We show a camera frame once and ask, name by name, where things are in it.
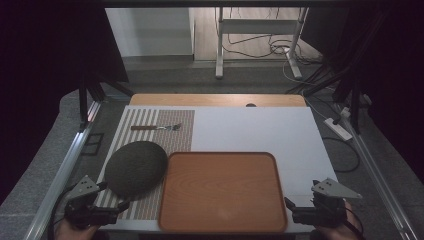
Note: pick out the white power strip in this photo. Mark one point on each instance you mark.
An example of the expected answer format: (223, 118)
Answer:
(338, 129)

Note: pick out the striped woven placemat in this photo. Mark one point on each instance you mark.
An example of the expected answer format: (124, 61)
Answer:
(175, 133)

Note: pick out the black square floor frame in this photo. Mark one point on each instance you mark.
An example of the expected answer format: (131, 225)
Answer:
(93, 144)

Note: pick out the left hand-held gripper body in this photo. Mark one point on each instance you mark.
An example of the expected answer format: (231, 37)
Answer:
(87, 213)

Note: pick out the person's left hand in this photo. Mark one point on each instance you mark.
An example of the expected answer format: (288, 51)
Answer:
(71, 231)

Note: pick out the aluminium frame rail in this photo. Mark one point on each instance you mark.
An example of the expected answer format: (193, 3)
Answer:
(60, 180)
(376, 176)

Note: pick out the dark green round plate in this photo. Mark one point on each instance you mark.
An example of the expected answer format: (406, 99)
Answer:
(136, 169)

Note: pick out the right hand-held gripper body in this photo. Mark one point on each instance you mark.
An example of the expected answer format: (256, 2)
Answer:
(325, 210)

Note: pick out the black curtain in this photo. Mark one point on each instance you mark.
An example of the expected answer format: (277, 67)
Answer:
(46, 66)
(383, 66)

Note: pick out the person's right hand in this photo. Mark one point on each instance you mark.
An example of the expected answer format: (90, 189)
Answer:
(338, 232)

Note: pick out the white metal stand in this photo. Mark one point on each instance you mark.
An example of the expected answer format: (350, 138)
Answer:
(256, 26)

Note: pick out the brown wooden tray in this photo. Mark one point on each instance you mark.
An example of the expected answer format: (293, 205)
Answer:
(223, 191)

